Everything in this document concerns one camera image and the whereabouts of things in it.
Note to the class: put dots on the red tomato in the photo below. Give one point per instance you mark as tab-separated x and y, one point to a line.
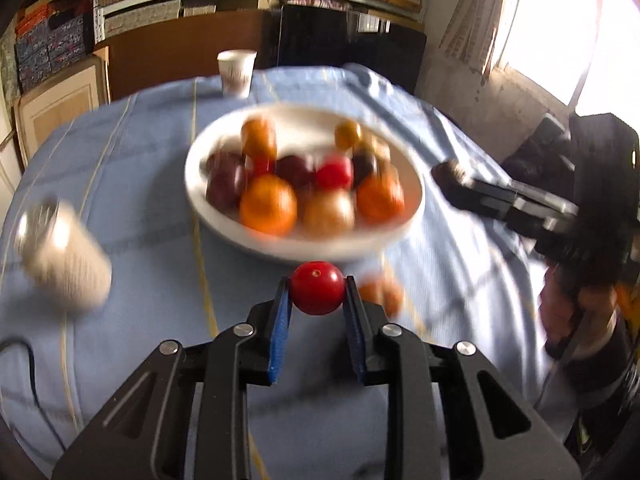
260	166
317	288
334	173

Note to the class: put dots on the dark purple passion fruit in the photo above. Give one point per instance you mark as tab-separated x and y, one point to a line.
225	182
365	166
295	171

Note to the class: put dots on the black jacket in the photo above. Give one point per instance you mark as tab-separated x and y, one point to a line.
532	147

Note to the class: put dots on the spotted tan round fruit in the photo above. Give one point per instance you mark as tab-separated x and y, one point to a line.
327	213
378	147

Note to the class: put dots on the cream drink can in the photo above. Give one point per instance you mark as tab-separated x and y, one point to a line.
65	257

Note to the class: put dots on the white plate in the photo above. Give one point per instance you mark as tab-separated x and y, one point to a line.
305	250

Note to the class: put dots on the small orange mandarin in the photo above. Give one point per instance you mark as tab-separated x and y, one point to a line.
380	199

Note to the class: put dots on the black glossy panel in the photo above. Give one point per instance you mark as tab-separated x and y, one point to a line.
345	45

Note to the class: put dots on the brown wooden board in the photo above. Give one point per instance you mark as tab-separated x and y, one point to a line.
185	50

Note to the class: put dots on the pile of blue patterned cases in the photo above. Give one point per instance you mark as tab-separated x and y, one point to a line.
50	47

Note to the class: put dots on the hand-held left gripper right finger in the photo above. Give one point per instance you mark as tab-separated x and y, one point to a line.
356	340

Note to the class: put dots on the patterned beige curtain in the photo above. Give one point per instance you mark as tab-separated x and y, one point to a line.
480	20

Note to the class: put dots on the bright window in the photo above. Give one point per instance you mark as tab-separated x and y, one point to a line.
565	25

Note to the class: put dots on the person's right hand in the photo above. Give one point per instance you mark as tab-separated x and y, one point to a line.
590	320

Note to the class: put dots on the golden round fruit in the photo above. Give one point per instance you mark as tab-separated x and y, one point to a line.
347	134

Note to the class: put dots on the large orange mandarin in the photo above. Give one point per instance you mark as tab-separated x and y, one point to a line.
267	205

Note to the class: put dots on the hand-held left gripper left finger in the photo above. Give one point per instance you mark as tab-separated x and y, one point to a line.
280	340

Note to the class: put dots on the wooden picture frame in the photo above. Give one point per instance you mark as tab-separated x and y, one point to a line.
57	105

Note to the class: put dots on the printed paper cup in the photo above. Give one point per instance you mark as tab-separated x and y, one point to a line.
236	75

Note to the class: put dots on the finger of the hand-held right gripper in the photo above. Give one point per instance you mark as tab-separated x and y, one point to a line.
460	187
520	192

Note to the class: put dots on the blue checked tablecloth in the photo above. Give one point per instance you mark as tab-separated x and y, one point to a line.
125	170

